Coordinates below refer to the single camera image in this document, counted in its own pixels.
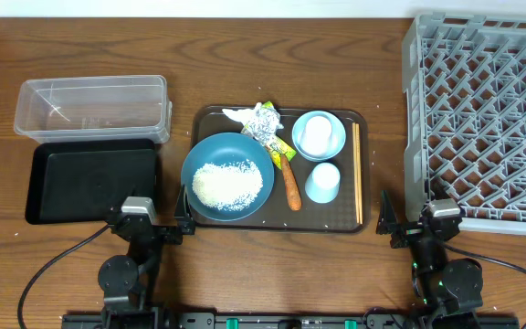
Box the pile of white rice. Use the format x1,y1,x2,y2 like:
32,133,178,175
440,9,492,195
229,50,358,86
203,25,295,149
192,160,263,211

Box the large blue plate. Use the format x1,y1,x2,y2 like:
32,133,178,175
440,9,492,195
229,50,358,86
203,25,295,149
181,133,275,222

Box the light blue cup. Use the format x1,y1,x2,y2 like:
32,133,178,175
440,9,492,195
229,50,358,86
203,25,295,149
305,163,341,204

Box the white cup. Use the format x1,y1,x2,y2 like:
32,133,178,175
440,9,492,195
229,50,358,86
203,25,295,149
300,115,332,157

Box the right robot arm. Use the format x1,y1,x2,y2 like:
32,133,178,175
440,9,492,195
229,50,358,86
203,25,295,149
376,191,483,328

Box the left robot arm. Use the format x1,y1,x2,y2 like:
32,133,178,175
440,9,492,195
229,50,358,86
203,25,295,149
96,188,195,329

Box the grey dishwasher rack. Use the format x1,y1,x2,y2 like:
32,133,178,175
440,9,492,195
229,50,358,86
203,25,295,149
402,13,526,236

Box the black plastic tray bin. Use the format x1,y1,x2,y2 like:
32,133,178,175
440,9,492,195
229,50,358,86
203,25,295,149
25,139,157,225

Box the brown serving tray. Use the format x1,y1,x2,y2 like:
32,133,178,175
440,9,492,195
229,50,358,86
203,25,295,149
191,105,371,234

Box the orange carrot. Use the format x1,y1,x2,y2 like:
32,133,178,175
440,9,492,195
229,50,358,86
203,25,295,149
280,154,302,211

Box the small light blue saucer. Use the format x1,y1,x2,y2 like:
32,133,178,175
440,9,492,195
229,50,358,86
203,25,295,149
292,111,346,162

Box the wooden chopstick right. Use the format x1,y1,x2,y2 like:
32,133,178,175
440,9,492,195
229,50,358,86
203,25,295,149
352,122,363,225

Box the wooden chopstick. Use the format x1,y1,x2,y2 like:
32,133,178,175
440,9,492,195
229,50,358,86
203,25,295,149
352,122,363,225

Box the wooden chopstick left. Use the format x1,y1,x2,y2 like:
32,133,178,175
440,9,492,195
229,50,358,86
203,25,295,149
352,122,363,225

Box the crumpled white tissue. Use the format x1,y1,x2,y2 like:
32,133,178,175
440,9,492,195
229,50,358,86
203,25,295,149
222,109,257,126

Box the clear plastic bin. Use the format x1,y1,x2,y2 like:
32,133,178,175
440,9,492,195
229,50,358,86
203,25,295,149
14,75,173,143

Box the crumpled aluminium foil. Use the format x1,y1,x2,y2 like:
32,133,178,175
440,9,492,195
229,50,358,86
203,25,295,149
243,101,284,146

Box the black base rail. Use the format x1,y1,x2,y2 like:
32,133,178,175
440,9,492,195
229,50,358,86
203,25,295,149
60,311,521,329

